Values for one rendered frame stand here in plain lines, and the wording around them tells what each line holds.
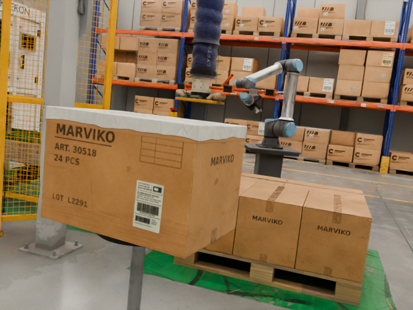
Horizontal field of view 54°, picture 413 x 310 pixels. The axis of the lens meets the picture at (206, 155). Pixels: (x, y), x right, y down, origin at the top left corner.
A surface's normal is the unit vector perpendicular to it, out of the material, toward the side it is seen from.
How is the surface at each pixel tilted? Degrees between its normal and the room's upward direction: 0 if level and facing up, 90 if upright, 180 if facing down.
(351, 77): 91
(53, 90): 90
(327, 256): 90
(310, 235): 90
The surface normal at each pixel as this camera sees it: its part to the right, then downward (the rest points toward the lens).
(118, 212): -0.44, 0.06
